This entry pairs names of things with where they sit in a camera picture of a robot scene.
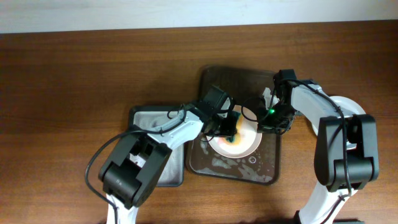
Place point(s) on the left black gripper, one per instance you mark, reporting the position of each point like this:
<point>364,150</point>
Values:
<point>229,129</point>

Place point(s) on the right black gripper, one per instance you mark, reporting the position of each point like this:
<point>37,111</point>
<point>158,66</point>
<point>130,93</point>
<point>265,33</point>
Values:
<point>263,126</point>

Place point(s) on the green and yellow sponge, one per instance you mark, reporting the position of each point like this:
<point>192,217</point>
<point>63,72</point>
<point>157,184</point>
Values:
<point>230,124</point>

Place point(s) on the white plate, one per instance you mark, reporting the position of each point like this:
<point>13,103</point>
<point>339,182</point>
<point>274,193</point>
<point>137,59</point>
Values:
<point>244,142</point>
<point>347,104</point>

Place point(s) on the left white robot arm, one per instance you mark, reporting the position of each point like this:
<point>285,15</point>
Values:
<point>133,168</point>

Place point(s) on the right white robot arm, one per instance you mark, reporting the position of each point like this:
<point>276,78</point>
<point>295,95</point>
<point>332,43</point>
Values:
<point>346,153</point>

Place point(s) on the large brown serving tray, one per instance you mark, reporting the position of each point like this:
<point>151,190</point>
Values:
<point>261,164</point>

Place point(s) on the small black sponge tray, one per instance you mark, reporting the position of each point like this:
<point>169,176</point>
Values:
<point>147,117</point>

